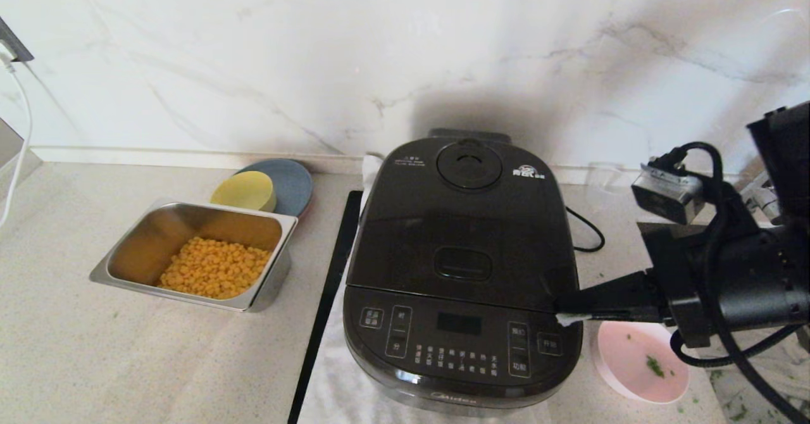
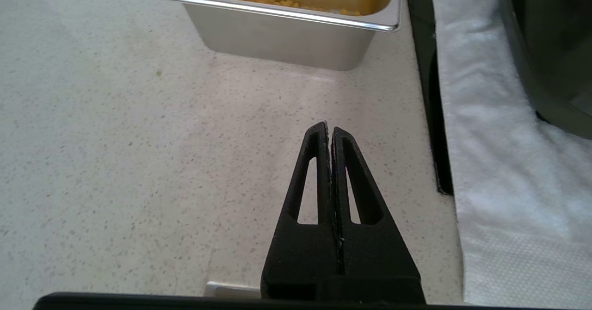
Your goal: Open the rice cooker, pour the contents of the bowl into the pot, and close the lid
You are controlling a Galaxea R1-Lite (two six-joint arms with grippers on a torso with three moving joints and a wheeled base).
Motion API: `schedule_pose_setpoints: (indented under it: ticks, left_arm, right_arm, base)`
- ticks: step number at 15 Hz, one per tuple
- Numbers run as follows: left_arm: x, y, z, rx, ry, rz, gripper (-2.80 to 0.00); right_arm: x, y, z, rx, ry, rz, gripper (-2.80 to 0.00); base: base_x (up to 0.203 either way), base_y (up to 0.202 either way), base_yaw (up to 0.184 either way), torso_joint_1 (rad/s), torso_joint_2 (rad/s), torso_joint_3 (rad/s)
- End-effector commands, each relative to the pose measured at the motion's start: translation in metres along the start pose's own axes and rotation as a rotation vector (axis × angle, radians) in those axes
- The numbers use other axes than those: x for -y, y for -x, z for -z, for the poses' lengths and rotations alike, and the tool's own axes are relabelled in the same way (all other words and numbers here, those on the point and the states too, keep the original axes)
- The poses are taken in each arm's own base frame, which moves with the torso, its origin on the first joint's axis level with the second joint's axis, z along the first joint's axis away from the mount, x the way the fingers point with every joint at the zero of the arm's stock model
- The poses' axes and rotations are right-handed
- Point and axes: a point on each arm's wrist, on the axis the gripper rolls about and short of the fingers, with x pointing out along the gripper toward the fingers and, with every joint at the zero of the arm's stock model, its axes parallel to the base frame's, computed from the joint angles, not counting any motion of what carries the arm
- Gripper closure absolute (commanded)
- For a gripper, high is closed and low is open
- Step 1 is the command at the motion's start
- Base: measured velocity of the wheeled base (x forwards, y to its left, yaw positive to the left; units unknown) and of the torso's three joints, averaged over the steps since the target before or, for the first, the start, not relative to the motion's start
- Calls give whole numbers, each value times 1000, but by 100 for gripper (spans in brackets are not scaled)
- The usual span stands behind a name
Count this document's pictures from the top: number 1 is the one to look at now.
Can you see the grey camera module with plug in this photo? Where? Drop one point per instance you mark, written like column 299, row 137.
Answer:
column 667, row 193

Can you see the stainless steel tray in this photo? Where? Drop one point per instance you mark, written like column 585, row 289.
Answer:
column 152, row 234

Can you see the white cloth with green bits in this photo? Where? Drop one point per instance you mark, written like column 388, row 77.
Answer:
column 778, row 380

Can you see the dark wall socket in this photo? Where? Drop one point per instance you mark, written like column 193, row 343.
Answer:
column 16, row 44

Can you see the yellow bowl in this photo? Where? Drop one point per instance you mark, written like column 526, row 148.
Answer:
column 243, row 191

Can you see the chopped green scallions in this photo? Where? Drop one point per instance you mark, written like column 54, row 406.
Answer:
column 655, row 366

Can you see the black rice cooker lid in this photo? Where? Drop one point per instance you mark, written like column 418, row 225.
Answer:
column 462, row 221

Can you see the clear plastic measuring cup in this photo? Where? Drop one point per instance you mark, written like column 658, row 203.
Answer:
column 604, row 180

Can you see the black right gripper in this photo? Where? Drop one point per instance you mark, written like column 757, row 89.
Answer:
column 759, row 285

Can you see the chrome faucet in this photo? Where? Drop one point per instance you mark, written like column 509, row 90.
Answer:
column 762, row 199

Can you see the pink bowl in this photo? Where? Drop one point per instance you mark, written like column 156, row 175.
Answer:
column 633, row 354

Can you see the blue grey plate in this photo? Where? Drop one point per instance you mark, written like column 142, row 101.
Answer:
column 294, row 183

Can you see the grey metal panel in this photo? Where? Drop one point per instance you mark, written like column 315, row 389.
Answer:
column 9, row 152

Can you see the yellow corn kernels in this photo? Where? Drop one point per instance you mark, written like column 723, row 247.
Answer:
column 215, row 269

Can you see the white towel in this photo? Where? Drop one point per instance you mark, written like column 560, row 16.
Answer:
column 335, row 380

